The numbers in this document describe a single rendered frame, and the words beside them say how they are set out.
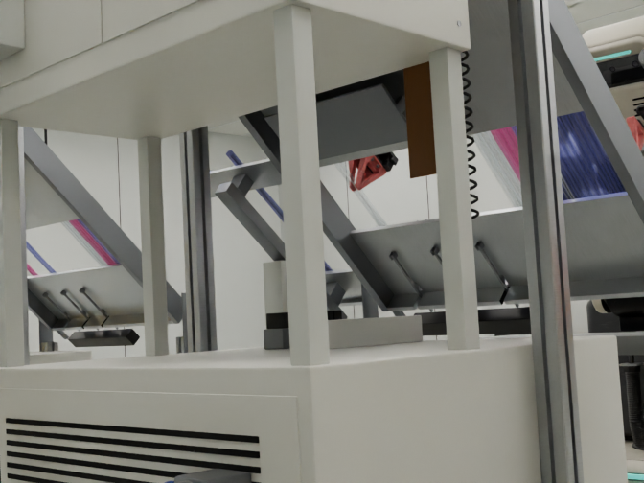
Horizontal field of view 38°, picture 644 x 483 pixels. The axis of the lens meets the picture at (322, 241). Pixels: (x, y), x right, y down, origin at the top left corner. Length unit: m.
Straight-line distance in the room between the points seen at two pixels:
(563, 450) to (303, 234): 0.49
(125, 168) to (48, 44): 9.34
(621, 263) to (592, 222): 0.10
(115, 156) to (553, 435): 9.60
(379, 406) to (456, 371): 0.15
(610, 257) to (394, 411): 0.81
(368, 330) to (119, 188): 9.19
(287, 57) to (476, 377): 0.45
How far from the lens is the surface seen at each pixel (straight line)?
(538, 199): 1.27
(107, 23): 1.28
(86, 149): 10.50
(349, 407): 1.00
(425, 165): 1.27
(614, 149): 1.54
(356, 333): 1.51
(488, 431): 1.19
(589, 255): 1.79
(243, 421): 1.04
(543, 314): 1.28
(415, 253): 1.97
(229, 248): 11.49
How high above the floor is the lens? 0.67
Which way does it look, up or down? 5 degrees up
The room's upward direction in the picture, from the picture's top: 3 degrees counter-clockwise
